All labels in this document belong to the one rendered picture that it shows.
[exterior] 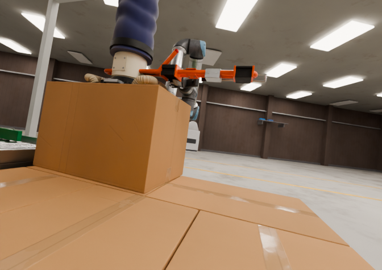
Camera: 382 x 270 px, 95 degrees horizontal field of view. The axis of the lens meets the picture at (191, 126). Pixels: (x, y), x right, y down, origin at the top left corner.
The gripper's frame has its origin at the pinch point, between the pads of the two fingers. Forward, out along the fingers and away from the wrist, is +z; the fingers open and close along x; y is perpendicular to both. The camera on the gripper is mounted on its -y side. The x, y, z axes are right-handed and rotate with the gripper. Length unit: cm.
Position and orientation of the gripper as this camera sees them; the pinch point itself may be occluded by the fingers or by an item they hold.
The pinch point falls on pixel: (176, 73)
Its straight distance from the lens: 91.9
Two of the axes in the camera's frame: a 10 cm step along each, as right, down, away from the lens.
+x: 1.3, -9.9, 0.6
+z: -2.7, -0.9, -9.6
